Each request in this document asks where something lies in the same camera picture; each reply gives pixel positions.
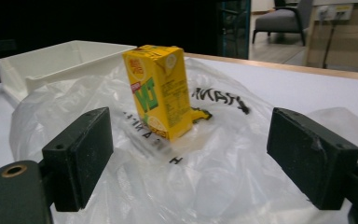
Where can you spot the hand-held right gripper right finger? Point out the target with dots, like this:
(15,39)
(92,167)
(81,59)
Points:
(310,158)

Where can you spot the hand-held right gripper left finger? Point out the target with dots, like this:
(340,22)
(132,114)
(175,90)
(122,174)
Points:
(77,155)

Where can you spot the yellow drink carton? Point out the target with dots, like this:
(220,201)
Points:
(158,90)

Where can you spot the clear printed plastic bag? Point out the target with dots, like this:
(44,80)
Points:
(223,174)

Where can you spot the white plastic tray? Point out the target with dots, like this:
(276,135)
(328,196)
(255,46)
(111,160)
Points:
(56,62)

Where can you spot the wooden cabinet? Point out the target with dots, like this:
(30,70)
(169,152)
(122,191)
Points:
(354,43)

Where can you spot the grey armchair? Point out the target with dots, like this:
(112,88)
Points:
(279,20)

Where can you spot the white power strip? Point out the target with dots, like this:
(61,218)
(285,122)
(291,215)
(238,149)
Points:
(334,11)

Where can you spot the dark teal rack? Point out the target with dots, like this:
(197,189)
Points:
(233,28)

